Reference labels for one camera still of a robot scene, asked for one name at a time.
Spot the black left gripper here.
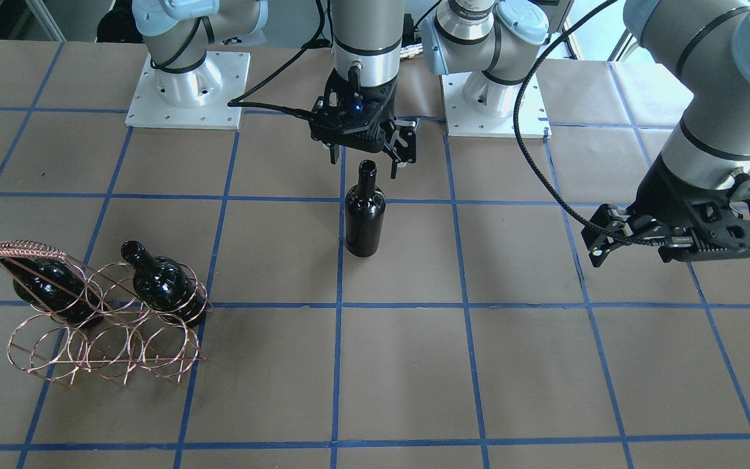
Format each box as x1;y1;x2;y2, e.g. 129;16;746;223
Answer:
580;156;750;268

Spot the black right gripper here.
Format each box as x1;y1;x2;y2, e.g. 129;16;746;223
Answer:
309;70;421;179

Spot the dark glass wine bottle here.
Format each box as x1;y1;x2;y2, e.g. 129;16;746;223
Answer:
344;160;386;258

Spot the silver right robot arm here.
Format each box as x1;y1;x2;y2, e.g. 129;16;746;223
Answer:
126;1;419;171

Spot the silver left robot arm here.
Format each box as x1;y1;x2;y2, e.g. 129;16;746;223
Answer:
422;1;750;268

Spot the dark wine bottle in basket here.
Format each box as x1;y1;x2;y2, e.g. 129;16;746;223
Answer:
121;240;206;328

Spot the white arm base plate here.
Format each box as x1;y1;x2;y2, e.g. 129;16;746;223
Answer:
440;72;553;139
125;51;252;130

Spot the black braided cable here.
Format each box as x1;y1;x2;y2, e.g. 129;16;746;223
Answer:
227;0;343;120
513;0;682;247

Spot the copper wire wine basket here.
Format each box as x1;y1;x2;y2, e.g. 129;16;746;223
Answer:
0;240;212;387

